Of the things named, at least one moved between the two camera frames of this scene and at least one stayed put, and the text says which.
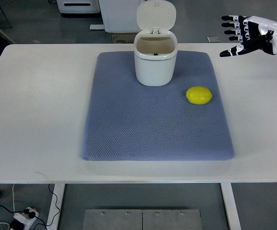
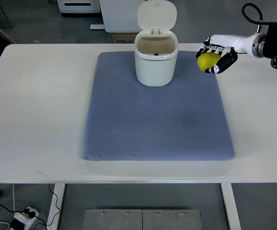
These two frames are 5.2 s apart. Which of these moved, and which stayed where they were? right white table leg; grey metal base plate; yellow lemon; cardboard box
Moved: yellow lemon
Stayed: cardboard box; grey metal base plate; right white table leg
